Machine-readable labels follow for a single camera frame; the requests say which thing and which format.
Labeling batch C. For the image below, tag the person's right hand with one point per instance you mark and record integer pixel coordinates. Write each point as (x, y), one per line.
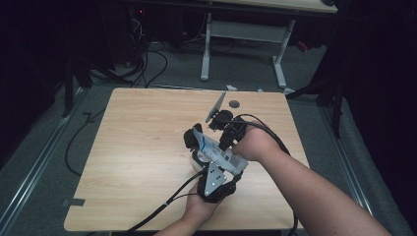
(257, 144)

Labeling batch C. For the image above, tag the black tripod stand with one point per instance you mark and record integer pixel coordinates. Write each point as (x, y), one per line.
(337, 108)

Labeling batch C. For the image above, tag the person's left hand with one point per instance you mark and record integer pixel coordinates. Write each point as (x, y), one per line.
(201, 208)

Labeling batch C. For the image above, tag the grey tape piece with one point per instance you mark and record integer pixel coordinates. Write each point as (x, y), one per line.
(73, 202)

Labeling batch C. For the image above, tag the round table grommet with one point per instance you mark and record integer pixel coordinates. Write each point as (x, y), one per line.
(235, 104)

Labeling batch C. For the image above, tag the white scrap on floor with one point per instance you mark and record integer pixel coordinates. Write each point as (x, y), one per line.
(231, 87)

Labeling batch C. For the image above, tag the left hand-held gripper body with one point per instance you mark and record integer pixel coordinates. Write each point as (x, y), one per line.
(214, 183)

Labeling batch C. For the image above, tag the metal floor rail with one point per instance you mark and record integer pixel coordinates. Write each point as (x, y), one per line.
(36, 164)
(352, 183)

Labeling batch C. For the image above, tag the black metal stand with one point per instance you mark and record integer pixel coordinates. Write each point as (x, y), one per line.
(68, 91)

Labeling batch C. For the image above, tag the desk with grey metal frame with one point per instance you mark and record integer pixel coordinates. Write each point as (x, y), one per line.
(246, 31)

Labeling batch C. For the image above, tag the small red object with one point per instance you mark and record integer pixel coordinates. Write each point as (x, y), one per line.
(302, 46)

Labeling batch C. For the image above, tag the glass jar with black lid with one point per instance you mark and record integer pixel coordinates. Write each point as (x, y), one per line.
(191, 137)

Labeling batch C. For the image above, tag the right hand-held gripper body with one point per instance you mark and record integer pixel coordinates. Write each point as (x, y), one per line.
(226, 119)

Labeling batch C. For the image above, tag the white and blue packet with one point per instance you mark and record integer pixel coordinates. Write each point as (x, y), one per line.
(218, 155)

